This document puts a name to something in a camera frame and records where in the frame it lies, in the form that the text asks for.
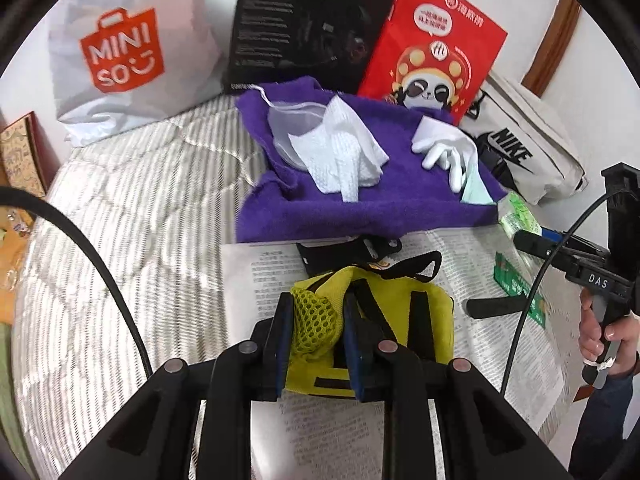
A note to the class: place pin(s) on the purple towel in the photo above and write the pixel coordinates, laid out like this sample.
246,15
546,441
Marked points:
400,200

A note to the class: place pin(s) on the black headset box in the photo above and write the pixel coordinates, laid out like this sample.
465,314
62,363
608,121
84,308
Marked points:
300,25

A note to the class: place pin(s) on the white plastic shopping bag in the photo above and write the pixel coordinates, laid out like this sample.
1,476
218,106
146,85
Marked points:
150,10

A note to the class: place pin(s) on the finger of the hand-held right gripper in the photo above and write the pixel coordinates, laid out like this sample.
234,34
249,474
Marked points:
555,233
540,250

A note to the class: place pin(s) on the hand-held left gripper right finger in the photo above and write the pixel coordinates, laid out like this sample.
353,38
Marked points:
355,355

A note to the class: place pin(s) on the wooden door frame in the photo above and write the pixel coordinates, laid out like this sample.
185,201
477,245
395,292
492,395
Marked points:
555,45

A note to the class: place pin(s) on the red paper bag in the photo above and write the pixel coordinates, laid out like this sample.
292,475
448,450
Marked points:
425,35

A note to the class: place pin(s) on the green wipes pack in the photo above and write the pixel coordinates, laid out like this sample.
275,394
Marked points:
517,215

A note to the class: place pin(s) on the white waist bag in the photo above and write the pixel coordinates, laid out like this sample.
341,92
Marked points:
540,125

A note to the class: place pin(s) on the white paper tissue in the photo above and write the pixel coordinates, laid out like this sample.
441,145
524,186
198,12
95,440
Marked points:
340,155

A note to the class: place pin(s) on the white glove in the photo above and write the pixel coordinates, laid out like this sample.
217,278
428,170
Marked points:
440,145

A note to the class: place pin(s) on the newspaper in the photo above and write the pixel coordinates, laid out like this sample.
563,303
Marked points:
500,360

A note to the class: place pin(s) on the patterned box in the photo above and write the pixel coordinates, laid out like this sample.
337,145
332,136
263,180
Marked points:
20,155

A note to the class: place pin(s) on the small orange printed packet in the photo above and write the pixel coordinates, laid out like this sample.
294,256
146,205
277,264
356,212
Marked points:
382,264

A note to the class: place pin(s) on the green packet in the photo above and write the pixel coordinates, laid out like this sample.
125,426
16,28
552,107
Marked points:
515,285

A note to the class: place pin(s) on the pale green cloth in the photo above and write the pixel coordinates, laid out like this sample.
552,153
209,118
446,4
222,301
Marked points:
477,192

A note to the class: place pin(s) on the person's right hand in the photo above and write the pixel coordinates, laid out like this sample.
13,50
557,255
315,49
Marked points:
589,330

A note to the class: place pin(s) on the pale green sheet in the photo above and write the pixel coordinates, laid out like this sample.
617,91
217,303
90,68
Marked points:
7,400

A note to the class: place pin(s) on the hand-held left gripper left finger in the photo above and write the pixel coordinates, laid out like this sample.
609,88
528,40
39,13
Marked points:
285,345

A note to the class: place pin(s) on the person's right forearm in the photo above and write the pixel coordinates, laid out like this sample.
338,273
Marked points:
610,425

